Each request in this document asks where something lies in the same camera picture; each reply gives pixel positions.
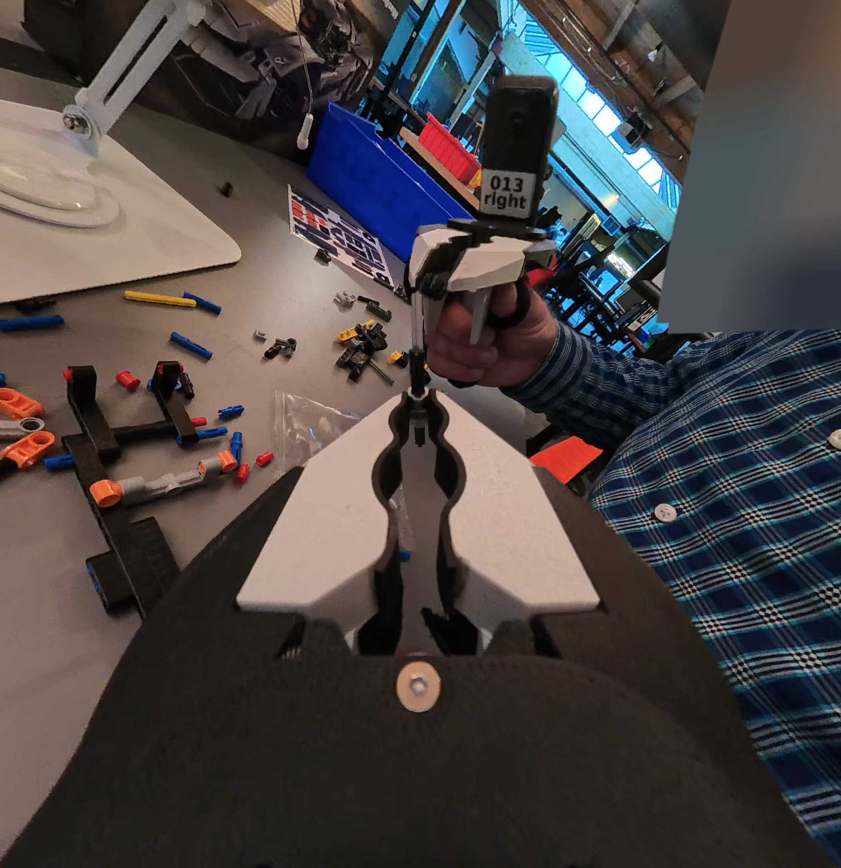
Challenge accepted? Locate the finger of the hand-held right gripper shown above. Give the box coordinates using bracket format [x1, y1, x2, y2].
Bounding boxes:
[454, 237, 557, 291]
[406, 227, 474, 294]

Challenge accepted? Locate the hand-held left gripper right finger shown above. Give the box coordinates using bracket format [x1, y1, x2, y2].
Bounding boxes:
[424, 393, 601, 655]

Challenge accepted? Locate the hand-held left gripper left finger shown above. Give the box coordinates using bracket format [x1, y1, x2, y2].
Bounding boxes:
[236, 399, 411, 655]

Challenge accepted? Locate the black axle grey connector assembly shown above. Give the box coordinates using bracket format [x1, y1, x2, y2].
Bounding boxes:
[407, 290, 432, 448]

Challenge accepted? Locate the person's right forearm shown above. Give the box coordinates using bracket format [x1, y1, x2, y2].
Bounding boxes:
[500, 320, 674, 436]

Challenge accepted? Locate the black lego frame assembly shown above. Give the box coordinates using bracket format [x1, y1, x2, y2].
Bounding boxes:
[44, 361, 240, 618]

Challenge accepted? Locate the white hanging cord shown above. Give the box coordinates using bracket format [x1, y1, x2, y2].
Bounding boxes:
[295, 0, 317, 151]

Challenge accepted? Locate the orange plastic object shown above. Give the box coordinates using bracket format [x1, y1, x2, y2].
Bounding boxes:
[529, 436, 606, 486]

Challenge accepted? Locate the person's plaid shirt torso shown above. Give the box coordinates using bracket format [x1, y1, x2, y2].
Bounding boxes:
[589, 330, 841, 868]

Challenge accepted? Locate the orange lego connector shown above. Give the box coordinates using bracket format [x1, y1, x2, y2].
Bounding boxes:
[0, 431, 56, 469]
[0, 387, 46, 419]

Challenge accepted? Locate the person's right hand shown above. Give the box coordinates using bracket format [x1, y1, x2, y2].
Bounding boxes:
[426, 300, 564, 389]

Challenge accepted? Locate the red plastic bin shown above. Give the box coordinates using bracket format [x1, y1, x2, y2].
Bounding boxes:
[418, 112, 482, 185]

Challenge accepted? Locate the white stand with flat base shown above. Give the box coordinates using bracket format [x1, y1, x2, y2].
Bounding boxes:
[0, 0, 243, 307]

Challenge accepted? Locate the lego sticker sheet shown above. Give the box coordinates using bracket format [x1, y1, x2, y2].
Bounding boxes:
[287, 183, 409, 301]

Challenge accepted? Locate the large clear plastic bag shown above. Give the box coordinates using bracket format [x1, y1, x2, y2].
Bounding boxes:
[274, 390, 364, 469]

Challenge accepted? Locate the blue plastic bin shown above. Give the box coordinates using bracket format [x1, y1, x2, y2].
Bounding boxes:
[307, 102, 477, 264]

